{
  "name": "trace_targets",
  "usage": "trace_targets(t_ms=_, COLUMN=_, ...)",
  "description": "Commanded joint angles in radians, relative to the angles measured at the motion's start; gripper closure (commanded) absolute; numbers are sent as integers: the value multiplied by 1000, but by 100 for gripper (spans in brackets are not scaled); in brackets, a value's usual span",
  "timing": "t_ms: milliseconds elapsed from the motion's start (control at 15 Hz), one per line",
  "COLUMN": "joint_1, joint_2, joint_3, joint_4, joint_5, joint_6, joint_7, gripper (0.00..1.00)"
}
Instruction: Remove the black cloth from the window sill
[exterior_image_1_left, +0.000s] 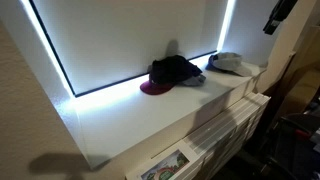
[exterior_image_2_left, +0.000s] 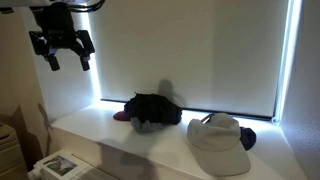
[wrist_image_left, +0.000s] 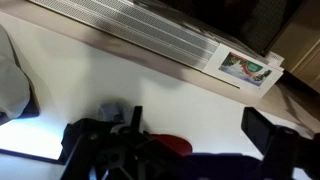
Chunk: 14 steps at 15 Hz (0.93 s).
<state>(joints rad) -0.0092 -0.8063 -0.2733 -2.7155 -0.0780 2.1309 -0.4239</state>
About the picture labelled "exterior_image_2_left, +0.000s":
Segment dark blue cap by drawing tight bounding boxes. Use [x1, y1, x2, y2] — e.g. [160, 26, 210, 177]
[240, 127, 257, 151]

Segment white roller blind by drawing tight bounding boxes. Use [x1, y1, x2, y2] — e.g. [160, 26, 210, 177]
[90, 0, 288, 117]

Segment black cloth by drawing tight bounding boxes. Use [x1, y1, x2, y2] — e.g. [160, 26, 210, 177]
[124, 93, 182, 125]

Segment beige drawer cabinet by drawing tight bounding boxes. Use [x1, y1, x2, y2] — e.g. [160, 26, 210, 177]
[0, 123, 28, 180]

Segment maroon baseball cap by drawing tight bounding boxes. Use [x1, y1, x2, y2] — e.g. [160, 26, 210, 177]
[113, 111, 130, 121]

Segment grey blue cap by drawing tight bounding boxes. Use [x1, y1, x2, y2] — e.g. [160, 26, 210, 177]
[130, 117, 163, 133]

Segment light grey baseball cap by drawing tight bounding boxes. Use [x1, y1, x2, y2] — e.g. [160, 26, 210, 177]
[187, 113, 251, 176]

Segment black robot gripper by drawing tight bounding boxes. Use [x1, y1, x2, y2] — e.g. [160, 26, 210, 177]
[29, 2, 95, 71]

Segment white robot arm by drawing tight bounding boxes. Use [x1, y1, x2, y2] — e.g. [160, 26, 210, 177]
[0, 0, 106, 71]

